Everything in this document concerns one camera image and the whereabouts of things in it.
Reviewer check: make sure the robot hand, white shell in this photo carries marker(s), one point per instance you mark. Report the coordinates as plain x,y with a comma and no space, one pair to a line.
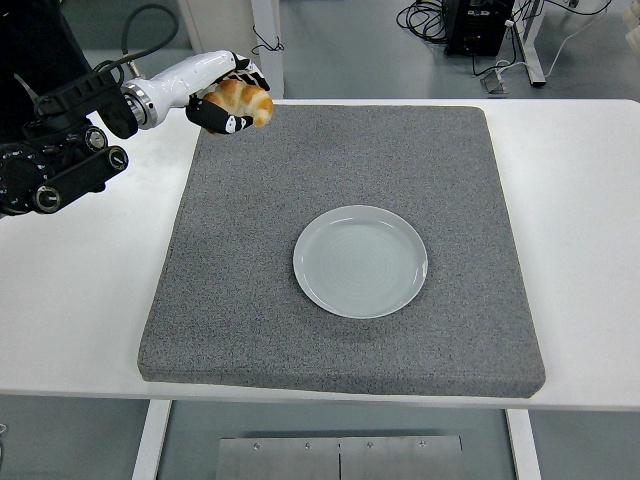
190,75

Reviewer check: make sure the golden croissant bread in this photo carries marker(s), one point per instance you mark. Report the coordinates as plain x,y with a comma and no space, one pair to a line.
245,97

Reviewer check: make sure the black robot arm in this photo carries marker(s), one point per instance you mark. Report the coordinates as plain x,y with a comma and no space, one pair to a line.
75,170

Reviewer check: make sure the pale grey round plate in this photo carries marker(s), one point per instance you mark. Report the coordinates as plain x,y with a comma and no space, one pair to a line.
360,260

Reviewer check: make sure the grey metal plate with screws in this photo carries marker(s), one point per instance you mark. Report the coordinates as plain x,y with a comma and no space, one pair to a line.
300,460

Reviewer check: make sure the person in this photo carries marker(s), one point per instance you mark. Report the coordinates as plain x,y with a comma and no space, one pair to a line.
35,40

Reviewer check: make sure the grey speckled foam mat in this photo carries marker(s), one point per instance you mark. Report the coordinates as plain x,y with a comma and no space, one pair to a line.
350,165

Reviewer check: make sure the black computer tower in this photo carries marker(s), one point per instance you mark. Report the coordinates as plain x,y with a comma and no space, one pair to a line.
477,25

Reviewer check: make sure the small grey foot pedal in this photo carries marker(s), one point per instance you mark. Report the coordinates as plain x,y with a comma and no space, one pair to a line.
495,84

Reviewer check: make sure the white desk leg with foot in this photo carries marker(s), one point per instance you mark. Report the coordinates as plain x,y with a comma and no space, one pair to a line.
534,70

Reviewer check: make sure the white table leg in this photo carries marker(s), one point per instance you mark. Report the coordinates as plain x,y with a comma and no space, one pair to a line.
150,440
524,445

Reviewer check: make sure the white furniture frame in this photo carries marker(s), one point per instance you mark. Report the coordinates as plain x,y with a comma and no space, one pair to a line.
270,30

